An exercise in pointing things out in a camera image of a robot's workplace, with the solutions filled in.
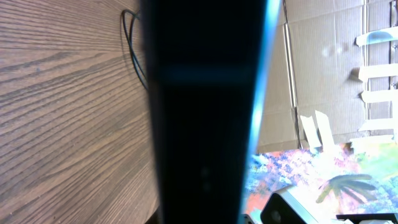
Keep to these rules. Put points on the blue-screen Samsung smartphone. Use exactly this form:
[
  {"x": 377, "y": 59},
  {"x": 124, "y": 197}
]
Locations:
[{"x": 206, "y": 64}]

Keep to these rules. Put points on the cardboard backdrop panel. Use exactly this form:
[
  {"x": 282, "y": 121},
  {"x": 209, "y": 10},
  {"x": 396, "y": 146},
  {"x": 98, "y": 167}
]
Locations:
[{"x": 333, "y": 76}]

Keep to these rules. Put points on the colourful printed sheet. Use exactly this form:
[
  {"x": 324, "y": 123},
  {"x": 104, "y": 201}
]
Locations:
[{"x": 357, "y": 177}]

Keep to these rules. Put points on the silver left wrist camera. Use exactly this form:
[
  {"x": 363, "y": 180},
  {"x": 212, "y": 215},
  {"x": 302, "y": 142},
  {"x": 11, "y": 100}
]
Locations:
[{"x": 284, "y": 207}]

